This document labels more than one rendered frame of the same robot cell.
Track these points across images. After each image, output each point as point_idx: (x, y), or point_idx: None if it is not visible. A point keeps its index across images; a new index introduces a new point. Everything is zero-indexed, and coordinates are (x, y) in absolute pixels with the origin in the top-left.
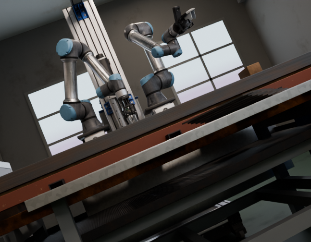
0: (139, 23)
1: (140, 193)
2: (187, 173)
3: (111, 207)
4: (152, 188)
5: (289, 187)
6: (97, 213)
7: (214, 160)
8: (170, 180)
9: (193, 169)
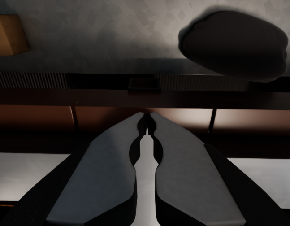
0: None
1: (98, 75)
2: (205, 90)
3: (33, 76)
4: (125, 88)
5: None
6: (6, 79)
7: (274, 86)
8: (168, 77)
9: (225, 80)
